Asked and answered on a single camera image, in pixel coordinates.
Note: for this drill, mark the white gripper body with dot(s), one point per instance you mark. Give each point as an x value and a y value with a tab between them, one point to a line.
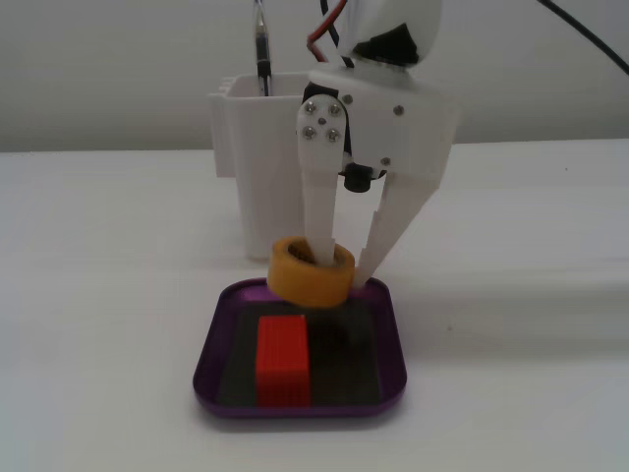
410	125

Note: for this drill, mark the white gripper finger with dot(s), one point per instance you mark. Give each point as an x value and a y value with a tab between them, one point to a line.
319	196
393	221

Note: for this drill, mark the white plastic pen holder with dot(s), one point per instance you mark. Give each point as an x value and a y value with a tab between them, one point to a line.
260	172

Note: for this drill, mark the purple metal tray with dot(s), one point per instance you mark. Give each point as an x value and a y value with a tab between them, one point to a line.
216	344

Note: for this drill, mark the yellow masking tape roll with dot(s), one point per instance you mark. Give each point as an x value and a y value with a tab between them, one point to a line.
304	287

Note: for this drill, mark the black silver pen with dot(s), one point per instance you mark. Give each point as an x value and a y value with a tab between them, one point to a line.
263	54

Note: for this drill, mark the red ribbed block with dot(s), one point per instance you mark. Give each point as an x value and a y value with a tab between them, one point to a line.
282	359

